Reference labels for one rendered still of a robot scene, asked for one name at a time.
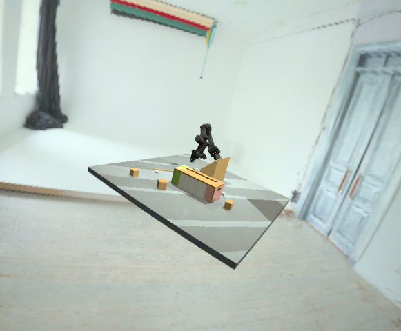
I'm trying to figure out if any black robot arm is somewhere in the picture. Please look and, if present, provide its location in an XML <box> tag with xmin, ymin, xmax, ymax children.
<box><xmin>195</xmin><ymin>123</ymin><xmax>221</xmax><ymax>161</ymax></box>

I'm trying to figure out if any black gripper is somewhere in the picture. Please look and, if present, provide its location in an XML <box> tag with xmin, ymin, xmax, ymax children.
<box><xmin>191</xmin><ymin>145</ymin><xmax>205</xmax><ymax>162</ymax></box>

